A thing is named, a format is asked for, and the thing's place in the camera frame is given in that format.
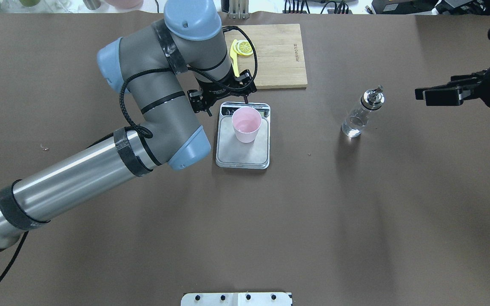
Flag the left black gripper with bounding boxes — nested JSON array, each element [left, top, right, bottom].
[[187, 68, 257, 116]]

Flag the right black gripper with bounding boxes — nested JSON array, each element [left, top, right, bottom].
[[415, 67, 490, 107]]

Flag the pink plastic cup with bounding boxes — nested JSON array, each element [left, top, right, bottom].
[[231, 107, 261, 143]]

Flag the glass sauce bottle metal spout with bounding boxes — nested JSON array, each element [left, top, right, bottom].
[[342, 85, 385, 138]]

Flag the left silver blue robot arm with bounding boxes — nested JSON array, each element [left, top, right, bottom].
[[0, 0, 256, 252]]

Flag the silver kitchen scale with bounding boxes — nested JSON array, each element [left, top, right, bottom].
[[215, 102, 271, 169]]

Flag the yellow plastic knife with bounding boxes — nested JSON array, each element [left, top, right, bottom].
[[229, 39, 240, 77]]

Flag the lemon slice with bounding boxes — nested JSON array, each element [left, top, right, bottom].
[[232, 40, 254, 57]]

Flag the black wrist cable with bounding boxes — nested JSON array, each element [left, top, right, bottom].
[[119, 25, 257, 139]]

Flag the aluminium frame post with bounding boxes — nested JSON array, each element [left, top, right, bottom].
[[228, 0, 250, 20]]

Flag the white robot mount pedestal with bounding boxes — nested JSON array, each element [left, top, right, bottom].
[[180, 291, 293, 306]]

